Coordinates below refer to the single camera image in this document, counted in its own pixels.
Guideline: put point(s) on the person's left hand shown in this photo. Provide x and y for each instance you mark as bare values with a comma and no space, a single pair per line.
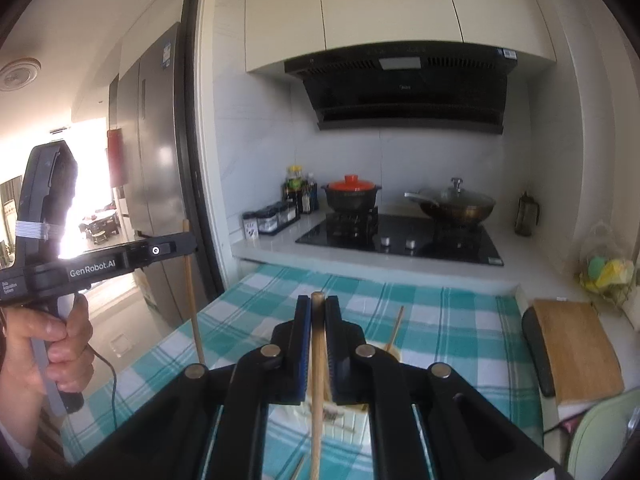
30,360

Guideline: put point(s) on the pale yellow utensil holder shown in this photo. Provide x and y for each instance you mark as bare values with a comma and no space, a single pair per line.
300,410

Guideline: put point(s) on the dark sauce bottle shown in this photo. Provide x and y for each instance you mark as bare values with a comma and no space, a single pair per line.
288,194
306,199

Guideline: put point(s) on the spice jar rack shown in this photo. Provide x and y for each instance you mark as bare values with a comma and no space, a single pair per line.
277,217

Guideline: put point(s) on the wooden chopstick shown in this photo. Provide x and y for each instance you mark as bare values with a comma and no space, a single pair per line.
395,327
298,467
192,300
317,410
327,390

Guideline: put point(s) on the black gas stove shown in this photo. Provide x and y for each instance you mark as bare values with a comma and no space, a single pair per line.
400,240

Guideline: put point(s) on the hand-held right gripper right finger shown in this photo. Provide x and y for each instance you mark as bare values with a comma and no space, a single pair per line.
331,360

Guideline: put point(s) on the red pot lid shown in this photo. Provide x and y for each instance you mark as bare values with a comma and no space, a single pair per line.
351,183

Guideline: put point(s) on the pale green plate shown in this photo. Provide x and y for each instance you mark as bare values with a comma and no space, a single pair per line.
605,440

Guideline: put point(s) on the black clay pot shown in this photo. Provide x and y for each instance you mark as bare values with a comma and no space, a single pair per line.
350,200

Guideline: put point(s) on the dark wok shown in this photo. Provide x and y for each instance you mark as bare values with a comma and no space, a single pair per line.
457,212

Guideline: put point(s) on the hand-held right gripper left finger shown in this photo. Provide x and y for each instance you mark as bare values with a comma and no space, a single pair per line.
301,360

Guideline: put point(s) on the black range hood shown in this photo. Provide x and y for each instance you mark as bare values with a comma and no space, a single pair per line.
400,90

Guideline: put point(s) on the plastic bag of fruit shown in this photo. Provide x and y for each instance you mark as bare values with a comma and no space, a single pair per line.
605,270

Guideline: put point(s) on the wooden cutting board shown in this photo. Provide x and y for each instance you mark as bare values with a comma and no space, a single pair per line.
577,345

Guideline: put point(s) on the glass wok lid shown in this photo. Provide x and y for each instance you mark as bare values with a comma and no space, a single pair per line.
456,192

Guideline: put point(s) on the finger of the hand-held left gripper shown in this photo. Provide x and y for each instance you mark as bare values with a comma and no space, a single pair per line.
165,252

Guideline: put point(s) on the round ceiling light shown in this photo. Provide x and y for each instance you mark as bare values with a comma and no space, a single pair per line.
19,74

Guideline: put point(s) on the glass french press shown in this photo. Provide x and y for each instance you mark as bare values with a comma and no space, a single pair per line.
526,215

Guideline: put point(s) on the teal checked tablecloth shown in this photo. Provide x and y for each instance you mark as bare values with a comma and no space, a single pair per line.
440,320

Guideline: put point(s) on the black board stand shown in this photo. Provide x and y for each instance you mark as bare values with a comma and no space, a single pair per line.
537,350

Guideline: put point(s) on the cream upper cabinets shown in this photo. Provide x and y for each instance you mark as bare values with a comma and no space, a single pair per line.
400,5

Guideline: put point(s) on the grey refrigerator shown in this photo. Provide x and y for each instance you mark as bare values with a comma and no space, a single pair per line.
155,160

